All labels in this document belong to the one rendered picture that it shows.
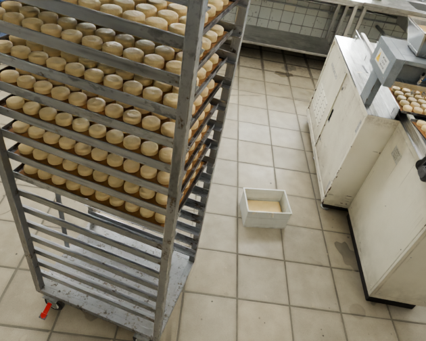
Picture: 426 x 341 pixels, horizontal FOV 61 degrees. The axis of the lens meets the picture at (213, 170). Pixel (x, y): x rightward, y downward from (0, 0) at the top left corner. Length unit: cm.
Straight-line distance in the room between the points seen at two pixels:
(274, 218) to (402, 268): 79
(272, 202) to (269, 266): 50
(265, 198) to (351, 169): 60
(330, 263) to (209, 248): 78
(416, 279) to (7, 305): 210
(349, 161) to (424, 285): 81
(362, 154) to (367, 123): 23
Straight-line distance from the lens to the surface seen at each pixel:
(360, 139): 236
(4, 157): 137
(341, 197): 266
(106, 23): 89
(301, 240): 250
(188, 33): 76
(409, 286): 229
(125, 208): 127
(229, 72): 127
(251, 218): 237
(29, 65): 108
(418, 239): 198
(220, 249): 228
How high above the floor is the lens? 181
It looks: 41 degrees down
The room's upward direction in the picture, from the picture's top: 12 degrees clockwise
